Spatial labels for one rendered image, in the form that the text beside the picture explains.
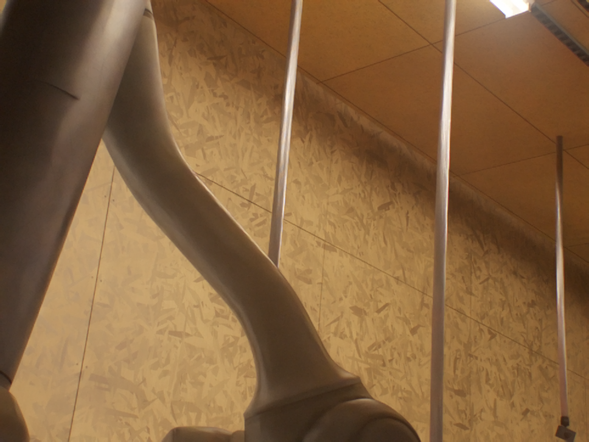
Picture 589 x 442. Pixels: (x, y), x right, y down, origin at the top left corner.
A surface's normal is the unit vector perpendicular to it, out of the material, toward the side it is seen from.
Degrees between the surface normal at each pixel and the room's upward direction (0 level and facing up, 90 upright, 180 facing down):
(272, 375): 90
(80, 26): 91
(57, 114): 92
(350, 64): 180
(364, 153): 90
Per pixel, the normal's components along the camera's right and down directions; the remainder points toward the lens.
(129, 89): 0.27, -0.10
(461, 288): 0.77, -0.18
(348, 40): -0.08, 0.92
